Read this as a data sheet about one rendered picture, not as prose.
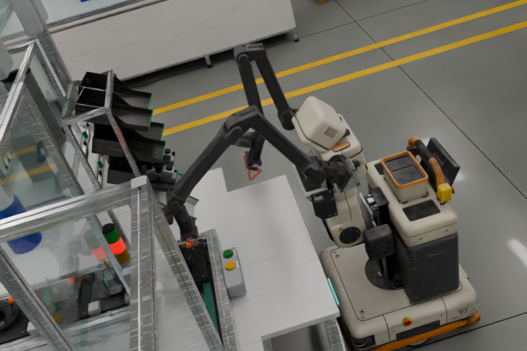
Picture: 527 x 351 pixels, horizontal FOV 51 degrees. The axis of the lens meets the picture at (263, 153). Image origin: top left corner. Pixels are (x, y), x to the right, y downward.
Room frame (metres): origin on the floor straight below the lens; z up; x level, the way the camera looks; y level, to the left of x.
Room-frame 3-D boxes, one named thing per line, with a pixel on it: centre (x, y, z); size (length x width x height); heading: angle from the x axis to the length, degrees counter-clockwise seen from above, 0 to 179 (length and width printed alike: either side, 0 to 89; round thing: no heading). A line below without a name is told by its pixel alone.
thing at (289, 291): (1.74, 0.25, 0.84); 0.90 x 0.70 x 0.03; 2
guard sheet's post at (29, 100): (1.47, 0.61, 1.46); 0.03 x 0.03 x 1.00; 2
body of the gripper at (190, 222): (1.66, 0.37, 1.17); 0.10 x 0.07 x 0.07; 2
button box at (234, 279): (1.58, 0.25, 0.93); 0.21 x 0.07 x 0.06; 2
